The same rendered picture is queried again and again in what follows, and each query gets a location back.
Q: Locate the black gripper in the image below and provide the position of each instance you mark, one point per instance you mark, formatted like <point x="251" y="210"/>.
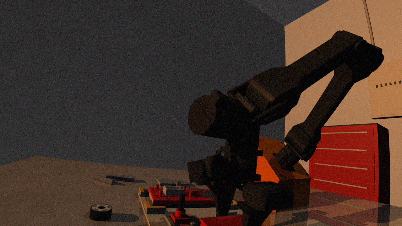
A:
<point x="260" y="198"/>

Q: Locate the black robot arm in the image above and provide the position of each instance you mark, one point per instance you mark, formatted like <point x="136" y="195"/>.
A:
<point x="274" y="93"/>

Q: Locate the black toy car tyre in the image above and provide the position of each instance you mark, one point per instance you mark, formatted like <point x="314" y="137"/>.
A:
<point x="100" y="212"/>

